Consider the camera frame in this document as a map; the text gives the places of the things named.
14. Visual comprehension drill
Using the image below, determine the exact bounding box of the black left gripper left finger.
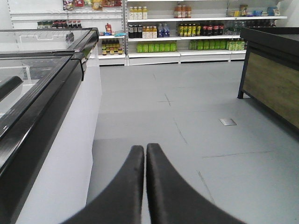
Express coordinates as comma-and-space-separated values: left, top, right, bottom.
64, 146, 144, 224

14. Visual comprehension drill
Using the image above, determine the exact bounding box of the white chest freezer black rim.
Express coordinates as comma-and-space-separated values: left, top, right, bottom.
0, 28, 102, 224

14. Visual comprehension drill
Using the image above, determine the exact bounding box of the silver floor outlet plate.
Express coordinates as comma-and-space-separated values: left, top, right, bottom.
219, 118, 237, 126

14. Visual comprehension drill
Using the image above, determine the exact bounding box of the black wooden produce stand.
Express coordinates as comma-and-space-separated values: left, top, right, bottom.
237, 27, 299, 131

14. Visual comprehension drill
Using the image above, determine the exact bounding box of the white supermarket shelving unit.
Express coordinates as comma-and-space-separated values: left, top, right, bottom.
0, 0, 287, 65

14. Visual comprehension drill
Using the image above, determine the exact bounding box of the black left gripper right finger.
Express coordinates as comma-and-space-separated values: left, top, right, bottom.
146, 143, 242, 224

